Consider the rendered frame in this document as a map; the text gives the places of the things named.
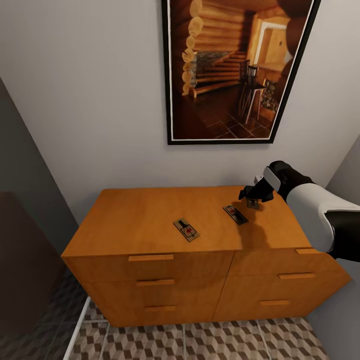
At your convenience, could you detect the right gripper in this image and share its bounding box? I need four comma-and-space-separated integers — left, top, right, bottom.
239, 183, 274, 202

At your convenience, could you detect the mousetrap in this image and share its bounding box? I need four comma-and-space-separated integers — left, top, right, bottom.
223, 205, 249, 225
174, 217, 200, 242
247, 198, 260, 210

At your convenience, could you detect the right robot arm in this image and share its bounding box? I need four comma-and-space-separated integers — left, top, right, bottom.
239, 161, 360, 286

